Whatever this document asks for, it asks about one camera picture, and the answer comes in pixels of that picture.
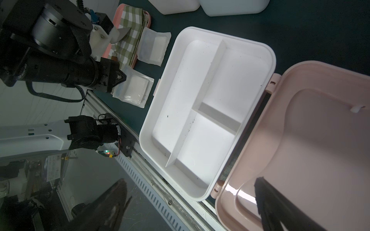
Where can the green table mat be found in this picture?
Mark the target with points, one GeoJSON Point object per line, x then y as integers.
{"type": "Point", "coordinates": [333, 32]}

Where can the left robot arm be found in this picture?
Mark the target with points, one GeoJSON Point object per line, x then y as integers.
{"type": "Point", "coordinates": [72, 133]}

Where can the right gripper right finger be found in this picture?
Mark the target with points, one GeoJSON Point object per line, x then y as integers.
{"type": "Point", "coordinates": [277, 212]}

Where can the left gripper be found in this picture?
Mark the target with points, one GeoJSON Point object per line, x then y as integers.
{"type": "Point", "coordinates": [49, 41]}

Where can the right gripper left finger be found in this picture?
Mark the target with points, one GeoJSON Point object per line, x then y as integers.
{"type": "Point", "coordinates": [105, 213]}

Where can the gauze packet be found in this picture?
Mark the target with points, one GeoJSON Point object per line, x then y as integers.
{"type": "Point", "coordinates": [152, 46]}
{"type": "Point", "coordinates": [135, 89]}

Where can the pink first aid box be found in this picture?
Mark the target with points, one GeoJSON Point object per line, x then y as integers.
{"type": "Point", "coordinates": [221, 118]}

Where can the blue box orange handle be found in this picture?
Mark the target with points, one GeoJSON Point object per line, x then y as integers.
{"type": "Point", "coordinates": [233, 7]}

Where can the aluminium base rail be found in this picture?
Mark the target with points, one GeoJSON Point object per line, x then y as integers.
{"type": "Point", "coordinates": [178, 210]}

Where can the pink tray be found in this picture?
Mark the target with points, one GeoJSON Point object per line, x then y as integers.
{"type": "Point", "coordinates": [115, 20]}

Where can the white box peach handle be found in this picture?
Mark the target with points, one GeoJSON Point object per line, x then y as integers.
{"type": "Point", "coordinates": [167, 7]}

